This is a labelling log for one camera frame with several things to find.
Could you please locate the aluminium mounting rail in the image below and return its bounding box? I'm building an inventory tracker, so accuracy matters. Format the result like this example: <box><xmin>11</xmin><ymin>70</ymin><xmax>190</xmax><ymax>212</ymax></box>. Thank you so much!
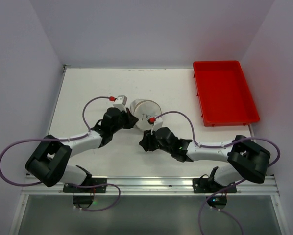
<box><xmin>21</xmin><ymin>174</ymin><xmax>279</xmax><ymax>196</ymax></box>

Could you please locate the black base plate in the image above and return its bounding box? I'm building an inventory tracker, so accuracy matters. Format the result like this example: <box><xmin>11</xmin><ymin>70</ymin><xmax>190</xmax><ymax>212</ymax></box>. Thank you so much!
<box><xmin>192</xmin><ymin>174</ymin><xmax>225</xmax><ymax>193</ymax></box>
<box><xmin>63</xmin><ymin>178</ymin><xmax>107</xmax><ymax>193</ymax></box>

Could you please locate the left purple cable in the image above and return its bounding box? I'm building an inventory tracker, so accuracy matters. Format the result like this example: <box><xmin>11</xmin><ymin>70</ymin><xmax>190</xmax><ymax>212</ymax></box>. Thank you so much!
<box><xmin>0</xmin><ymin>96</ymin><xmax>121</xmax><ymax>212</ymax></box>

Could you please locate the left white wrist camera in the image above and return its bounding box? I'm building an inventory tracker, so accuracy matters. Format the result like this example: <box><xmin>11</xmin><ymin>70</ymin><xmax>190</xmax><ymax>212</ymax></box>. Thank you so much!
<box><xmin>113</xmin><ymin>95</ymin><xmax>127</xmax><ymax>110</ymax></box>

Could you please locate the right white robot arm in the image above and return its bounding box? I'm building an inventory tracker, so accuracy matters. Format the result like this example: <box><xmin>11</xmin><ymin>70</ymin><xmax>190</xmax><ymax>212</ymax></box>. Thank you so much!
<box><xmin>139</xmin><ymin>127</ymin><xmax>270</xmax><ymax>193</ymax></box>

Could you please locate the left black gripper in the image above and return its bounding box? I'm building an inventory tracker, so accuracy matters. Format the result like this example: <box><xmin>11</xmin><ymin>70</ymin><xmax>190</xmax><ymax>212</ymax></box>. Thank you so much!
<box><xmin>111</xmin><ymin>107</ymin><xmax>138</xmax><ymax>134</ymax></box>

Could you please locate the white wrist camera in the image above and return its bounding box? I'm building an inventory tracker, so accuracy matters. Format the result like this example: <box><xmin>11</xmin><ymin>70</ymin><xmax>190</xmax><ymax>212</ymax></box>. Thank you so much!
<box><xmin>148</xmin><ymin>117</ymin><xmax>163</xmax><ymax>129</ymax></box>
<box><xmin>113</xmin><ymin>95</ymin><xmax>127</xmax><ymax>110</ymax></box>

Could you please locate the white mesh laundry bag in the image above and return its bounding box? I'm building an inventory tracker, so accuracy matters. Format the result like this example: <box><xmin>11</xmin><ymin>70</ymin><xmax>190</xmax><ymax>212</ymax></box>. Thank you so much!
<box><xmin>129</xmin><ymin>99</ymin><xmax>162</xmax><ymax>131</ymax></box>

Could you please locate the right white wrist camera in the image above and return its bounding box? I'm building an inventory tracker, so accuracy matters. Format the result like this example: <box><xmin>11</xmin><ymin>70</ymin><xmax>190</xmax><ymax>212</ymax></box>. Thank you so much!
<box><xmin>148</xmin><ymin>117</ymin><xmax>163</xmax><ymax>129</ymax></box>

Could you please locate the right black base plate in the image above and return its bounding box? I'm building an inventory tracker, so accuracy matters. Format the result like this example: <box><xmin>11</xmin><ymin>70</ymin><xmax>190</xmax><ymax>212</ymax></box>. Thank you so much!
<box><xmin>192</xmin><ymin>174</ymin><xmax>225</xmax><ymax>193</ymax></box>

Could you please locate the red plastic tray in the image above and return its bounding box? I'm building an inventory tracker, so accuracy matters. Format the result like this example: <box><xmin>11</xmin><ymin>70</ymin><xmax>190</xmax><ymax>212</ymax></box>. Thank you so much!
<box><xmin>193</xmin><ymin>60</ymin><xmax>260</xmax><ymax>127</ymax></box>

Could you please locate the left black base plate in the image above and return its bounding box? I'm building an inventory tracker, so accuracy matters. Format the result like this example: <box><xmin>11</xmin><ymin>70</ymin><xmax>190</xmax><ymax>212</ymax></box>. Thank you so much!
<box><xmin>63</xmin><ymin>178</ymin><xmax>107</xmax><ymax>193</ymax></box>

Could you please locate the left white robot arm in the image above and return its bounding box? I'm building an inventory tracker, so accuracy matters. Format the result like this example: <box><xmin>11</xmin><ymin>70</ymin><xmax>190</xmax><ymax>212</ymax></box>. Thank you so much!
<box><xmin>25</xmin><ymin>107</ymin><xmax>139</xmax><ymax>192</ymax></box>

